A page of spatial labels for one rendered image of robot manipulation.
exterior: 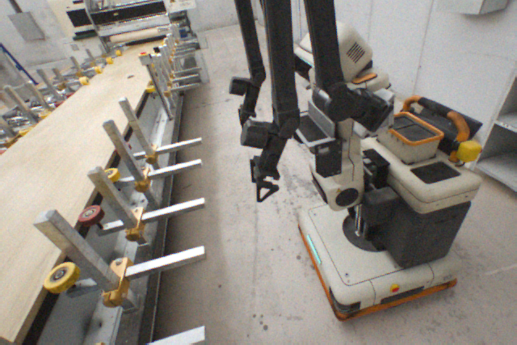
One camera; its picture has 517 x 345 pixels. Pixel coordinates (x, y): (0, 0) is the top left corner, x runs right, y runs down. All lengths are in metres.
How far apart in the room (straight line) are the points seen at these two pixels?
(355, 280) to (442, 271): 0.41
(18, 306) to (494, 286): 2.04
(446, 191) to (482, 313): 0.86
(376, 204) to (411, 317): 0.79
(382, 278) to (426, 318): 0.36
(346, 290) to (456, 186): 0.66
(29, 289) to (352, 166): 1.10
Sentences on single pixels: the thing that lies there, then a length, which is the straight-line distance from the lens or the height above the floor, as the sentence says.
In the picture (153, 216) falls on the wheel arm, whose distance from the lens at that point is 1.13.
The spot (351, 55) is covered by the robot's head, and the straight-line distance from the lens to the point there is 0.81.
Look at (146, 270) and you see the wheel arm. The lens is 0.95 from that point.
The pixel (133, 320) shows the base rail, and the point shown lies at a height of 0.70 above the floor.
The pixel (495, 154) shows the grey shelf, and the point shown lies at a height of 0.14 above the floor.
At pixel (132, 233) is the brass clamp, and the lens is 1.10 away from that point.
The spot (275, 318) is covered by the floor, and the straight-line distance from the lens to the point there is 1.64.
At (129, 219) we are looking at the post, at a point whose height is 0.87.
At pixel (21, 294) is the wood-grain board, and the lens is 1.07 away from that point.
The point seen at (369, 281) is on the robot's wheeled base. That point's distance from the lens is 1.43.
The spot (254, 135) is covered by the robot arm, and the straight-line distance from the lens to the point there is 0.64.
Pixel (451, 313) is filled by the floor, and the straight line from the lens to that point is 1.79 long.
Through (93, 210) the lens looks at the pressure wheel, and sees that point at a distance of 1.18.
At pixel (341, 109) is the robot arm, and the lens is 0.66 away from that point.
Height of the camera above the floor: 1.53
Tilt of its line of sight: 35 degrees down
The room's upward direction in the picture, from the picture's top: 11 degrees counter-clockwise
